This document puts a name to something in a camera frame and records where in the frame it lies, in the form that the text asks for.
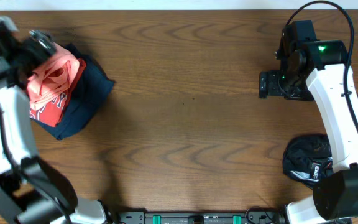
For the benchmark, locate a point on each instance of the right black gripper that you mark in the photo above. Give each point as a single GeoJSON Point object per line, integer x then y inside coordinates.
{"type": "Point", "coordinates": [269, 86]}

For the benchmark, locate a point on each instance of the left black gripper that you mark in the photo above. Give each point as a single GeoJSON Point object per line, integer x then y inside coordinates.
{"type": "Point", "coordinates": [33, 48]}

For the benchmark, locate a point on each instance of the pink t-shirt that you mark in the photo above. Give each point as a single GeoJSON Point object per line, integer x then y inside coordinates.
{"type": "Point", "coordinates": [52, 77]}

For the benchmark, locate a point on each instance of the black patterned garment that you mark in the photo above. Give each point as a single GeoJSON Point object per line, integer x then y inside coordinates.
{"type": "Point", "coordinates": [308, 159]}

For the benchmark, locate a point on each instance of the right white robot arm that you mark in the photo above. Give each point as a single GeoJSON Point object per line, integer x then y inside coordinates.
{"type": "Point", "coordinates": [319, 71]}

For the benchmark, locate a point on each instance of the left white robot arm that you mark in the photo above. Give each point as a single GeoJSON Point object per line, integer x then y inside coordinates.
{"type": "Point", "coordinates": [31, 191]}

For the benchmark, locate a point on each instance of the navy folded garment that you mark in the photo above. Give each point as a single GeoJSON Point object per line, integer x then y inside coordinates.
{"type": "Point", "coordinates": [90, 93]}

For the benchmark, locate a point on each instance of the red printed folded t-shirt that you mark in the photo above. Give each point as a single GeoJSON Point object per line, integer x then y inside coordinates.
{"type": "Point", "coordinates": [52, 113]}

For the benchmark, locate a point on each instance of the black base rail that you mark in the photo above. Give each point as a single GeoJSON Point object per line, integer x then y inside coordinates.
{"type": "Point", "coordinates": [254, 215]}

